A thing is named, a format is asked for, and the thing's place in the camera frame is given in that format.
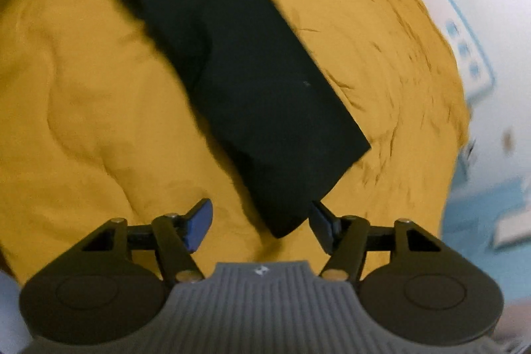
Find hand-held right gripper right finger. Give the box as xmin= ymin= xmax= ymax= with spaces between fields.
xmin=311 ymin=200 xmax=446 ymax=283

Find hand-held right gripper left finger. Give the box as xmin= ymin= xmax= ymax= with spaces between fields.
xmin=68 ymin=198 xmax=214 ymax=284

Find black pants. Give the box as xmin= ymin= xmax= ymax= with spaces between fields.
xmin=96 ymin=0 xmax=372 ymax=239

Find yellow blanket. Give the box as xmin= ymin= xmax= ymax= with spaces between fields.
xmin=0 ymin=0 xmax=471 ymax=297

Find white blue-trimmed headboard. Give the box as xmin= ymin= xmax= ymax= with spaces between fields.
xmin=332 ymin=0 xmax=498 ymax=118

